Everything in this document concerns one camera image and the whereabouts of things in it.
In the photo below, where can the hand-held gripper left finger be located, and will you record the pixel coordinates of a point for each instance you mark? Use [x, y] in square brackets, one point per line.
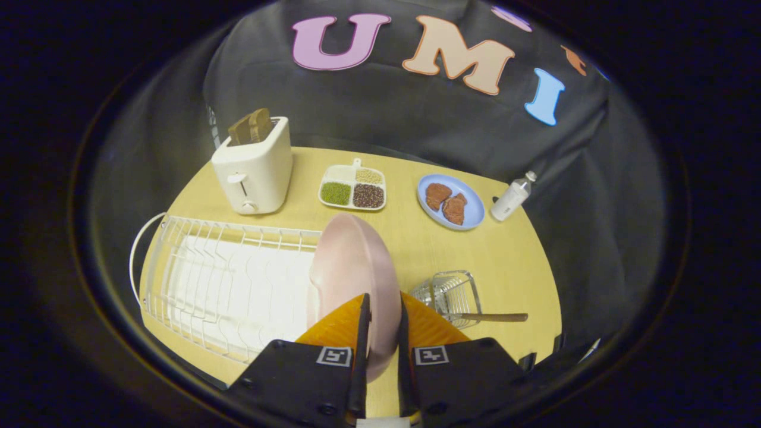
[362, 333]

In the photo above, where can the white divided grain tray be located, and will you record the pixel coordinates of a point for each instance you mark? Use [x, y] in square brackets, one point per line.
[354, 187]

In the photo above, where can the blue plate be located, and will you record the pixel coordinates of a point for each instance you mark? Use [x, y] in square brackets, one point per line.
[472, 205]

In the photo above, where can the white plastic bottle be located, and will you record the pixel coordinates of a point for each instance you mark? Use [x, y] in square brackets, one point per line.
[511, 199]

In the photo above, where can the white toaster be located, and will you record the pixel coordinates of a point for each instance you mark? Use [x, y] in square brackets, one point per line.
[252, 169]

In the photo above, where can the black backdrop cloth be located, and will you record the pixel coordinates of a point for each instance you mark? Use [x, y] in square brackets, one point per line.
[416, 113]

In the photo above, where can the pink plate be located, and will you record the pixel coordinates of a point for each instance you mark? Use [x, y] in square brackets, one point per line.
[351, 267]

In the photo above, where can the brown meat piece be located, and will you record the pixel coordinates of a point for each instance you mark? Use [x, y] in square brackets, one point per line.
[455, 209]
[437, 195]

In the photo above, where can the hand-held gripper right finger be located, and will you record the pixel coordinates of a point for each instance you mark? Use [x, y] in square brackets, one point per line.
[404, 339]

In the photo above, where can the brown toast slice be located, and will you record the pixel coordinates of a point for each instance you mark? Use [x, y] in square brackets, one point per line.
[260, 123]
[239, 131]

